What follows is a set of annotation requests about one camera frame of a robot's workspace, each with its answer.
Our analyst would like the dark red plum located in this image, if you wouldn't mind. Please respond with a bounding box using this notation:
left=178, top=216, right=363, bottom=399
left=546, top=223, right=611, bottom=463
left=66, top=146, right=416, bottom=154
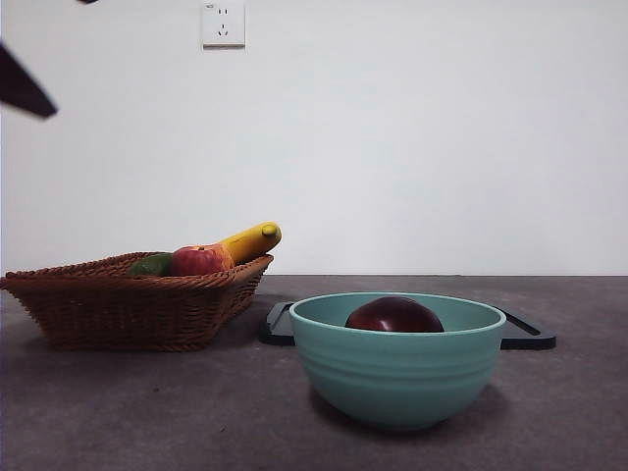
left=344, top=295, right=445, bottom=335

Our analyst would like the teal ribbed bowl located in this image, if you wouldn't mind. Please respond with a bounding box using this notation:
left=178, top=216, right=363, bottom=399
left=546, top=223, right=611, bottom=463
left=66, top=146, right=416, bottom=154
left=288, top=291, right=507, bottom=432

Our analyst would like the green avocado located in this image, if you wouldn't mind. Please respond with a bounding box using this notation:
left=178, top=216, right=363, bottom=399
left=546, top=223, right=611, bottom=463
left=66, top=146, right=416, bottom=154
left=126, top=252, right=175, bottom=277

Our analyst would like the red apple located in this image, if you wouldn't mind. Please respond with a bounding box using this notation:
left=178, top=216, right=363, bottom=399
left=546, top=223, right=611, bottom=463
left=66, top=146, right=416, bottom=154
left=170, top=244, right=236, bottom=277

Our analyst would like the brown wicker basket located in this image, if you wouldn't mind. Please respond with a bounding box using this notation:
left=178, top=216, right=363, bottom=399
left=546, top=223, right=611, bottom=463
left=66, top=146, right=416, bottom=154
left=0, top=251, right=275, bottom=352

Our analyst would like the yellow banana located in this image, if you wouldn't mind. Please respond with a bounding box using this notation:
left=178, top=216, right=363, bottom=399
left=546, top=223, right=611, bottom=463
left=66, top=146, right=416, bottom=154
left=215, top=221, right=284, bottom=267

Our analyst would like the black rectangular tray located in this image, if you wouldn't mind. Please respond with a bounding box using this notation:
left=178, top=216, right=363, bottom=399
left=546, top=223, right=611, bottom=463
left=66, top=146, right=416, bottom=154
left=257, top=301, right=558, bottom=350

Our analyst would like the white wall socket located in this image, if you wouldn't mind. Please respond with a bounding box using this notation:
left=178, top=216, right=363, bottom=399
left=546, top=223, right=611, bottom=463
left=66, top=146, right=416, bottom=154
left=201, top=1, right=247, bottom=50

